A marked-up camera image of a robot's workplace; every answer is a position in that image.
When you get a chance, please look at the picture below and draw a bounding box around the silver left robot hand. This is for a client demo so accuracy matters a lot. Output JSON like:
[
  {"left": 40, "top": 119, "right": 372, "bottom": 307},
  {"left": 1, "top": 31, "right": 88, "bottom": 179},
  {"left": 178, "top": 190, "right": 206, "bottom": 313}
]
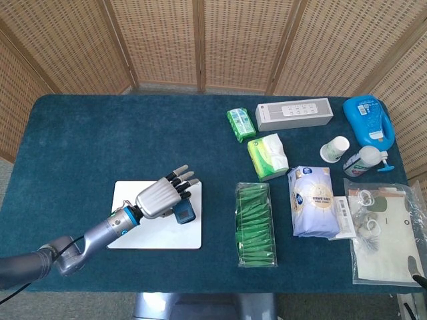
[{"left": 135, "top": 165, "right": 200, "bottom": 220}]

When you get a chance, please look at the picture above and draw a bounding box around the blue whiteboard eraser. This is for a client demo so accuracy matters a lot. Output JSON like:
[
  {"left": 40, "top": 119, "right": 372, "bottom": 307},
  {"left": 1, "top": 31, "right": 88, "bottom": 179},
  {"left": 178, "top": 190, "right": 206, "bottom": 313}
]
[{"left": 171, "top": 199, "right": 196, "bottom": 225}]

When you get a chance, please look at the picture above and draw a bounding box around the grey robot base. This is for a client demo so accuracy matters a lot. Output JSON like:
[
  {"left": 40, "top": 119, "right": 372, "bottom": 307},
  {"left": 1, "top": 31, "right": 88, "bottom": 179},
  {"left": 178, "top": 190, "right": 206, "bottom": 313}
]
[{"left": 132, "top": 292, "right": 278, "bottom": 320}]

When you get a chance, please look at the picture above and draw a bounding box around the white whiteboard with black rim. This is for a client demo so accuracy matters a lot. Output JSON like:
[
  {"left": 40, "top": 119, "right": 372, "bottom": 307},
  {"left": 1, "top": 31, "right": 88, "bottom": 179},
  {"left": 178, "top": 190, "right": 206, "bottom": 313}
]
[{"left": 106, "top": 180, "right": 203, "bottom": 250}]

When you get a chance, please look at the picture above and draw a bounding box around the teal table cloth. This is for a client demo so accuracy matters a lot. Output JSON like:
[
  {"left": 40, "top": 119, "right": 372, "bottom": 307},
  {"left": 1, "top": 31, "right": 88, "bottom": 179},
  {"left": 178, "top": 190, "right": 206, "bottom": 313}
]
[{"left": 0, "top": 93, "right": 414, "bottom": 295}]

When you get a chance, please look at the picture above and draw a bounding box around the clear box of green sachets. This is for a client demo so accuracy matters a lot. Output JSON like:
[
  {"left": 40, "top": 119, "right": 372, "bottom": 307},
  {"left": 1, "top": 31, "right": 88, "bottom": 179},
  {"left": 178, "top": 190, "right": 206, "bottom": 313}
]
[{"left": 235, "top": 181, "right": 278, "bottom": 269}]

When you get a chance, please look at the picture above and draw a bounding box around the green pocket tissue pack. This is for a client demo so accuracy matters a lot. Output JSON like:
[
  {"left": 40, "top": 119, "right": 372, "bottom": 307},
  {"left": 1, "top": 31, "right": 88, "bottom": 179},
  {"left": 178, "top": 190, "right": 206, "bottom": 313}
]
[{"left": 226, "top": 107, "right": 257, "bottom": 143}]

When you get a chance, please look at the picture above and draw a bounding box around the yellow-green open tissue pack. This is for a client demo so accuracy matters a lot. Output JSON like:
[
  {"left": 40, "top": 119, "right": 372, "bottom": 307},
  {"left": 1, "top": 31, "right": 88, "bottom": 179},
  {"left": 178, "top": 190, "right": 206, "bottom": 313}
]
[{"left": 247, "top": 133, "right": 290, "bottom": 183}]

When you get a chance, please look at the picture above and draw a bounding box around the lavender tissue pack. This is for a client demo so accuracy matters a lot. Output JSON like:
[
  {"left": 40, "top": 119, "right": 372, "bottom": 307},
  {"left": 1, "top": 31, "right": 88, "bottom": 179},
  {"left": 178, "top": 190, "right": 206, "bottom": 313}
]
[{"left": 287, "top": 165, "right": 342, "bottom": 240}]

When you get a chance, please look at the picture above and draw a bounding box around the grey power strip box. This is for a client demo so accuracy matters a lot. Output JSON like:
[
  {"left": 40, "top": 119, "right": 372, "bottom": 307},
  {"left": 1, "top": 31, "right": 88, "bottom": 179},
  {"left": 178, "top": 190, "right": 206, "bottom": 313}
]
[{"left": 255, "top": 97, "right": 334, "bottom": 133}]

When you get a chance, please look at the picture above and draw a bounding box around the woven wooden folding screen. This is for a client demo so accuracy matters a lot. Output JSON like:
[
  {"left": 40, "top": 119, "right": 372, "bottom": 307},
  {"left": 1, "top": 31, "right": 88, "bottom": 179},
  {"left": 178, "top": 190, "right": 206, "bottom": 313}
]
[{"left": 0, "top": 0, "right": 427, "bottom": 181}]

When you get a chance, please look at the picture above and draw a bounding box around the white paper cup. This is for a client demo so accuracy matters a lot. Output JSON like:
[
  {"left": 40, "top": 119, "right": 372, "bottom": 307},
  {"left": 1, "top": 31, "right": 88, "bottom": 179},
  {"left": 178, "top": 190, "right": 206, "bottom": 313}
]
[{"left": 320, "top": 135, "right": 351, "bottom": 163}]

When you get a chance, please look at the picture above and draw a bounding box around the white pump bottle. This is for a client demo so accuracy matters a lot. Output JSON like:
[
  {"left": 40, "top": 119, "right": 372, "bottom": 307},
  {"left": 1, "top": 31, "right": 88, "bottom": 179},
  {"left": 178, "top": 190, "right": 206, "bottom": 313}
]
[{"left": 343, "top": 145, "right": 396, "bottom": 177}]

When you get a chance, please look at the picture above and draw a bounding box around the blue detergent bottle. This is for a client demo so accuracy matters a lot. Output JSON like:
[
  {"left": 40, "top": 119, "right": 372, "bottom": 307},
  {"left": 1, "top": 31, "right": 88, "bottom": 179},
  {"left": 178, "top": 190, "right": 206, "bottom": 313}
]
[{"left": 342, "top": 94, "right": 397, "bottom": 147}]

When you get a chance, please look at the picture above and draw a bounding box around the clear plastic bag with items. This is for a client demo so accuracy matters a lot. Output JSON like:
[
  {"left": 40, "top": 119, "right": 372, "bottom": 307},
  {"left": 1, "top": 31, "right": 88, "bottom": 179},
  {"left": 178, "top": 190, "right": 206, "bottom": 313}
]
[{"left": 342, "top": 177, "right": 426, "bottom": 286}]

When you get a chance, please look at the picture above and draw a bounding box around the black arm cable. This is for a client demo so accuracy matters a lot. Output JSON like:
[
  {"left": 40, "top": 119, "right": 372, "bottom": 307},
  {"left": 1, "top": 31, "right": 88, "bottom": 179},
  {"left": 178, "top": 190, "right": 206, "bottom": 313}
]
[{"left": 0, "top": 235, "right": 86, "bottom": 303}]

